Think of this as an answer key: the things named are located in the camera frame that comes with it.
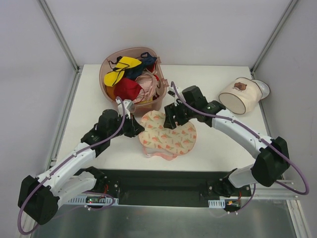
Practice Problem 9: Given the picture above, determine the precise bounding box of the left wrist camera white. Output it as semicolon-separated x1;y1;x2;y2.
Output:
118;100;135;118

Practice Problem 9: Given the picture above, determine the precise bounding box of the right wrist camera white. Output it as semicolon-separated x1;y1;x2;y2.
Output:
167;86;185;106

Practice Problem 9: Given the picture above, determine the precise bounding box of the floral mesh laundry bag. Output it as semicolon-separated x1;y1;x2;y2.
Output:
138;111;197;161

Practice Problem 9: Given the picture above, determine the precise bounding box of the right white cable duct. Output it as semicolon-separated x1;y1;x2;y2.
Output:
208;199;241;209

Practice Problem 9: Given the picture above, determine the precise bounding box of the right aluminium frame post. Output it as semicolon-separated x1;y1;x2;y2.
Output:
250;0;300;76

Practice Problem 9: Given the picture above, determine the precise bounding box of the pink satin bra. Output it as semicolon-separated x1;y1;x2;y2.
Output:
133;73;158;103

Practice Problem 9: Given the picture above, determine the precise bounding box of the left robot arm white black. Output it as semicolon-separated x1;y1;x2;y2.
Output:
18;109;145;225

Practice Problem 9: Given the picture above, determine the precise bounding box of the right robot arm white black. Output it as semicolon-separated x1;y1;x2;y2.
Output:
163;85;290;197

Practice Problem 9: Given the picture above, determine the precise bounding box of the left aluminium frame post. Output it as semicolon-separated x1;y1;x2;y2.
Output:
37;0;80;73

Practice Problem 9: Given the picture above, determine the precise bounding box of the aluminium frame post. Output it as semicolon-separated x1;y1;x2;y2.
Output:
37;0;80;73
250;0;300;76

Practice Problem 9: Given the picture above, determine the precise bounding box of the red bra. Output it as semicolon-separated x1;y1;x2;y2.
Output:
114;77;142;101

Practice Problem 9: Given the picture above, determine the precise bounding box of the left white cable duct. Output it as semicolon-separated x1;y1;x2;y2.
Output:
65;195;119;206

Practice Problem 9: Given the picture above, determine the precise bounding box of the navy blue bra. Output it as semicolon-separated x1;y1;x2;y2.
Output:
124;52;157;80

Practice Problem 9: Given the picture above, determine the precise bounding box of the cream bear laundry bag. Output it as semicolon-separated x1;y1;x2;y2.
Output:
218;77;263;115

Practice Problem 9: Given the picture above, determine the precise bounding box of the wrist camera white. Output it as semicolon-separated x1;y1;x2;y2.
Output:
118;100;135;118
167;86;185;106

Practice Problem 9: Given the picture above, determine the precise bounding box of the yellow bra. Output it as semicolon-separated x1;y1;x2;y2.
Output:
104;56;142;87

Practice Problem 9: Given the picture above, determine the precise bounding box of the pink plastic basket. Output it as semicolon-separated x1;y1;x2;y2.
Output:
99;47;168;116

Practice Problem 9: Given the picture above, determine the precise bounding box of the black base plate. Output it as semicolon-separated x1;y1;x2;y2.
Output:
98;169;226;207

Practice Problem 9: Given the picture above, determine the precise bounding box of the white cable duct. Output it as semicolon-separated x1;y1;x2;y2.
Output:
208;199;241;209
65;195;119;206

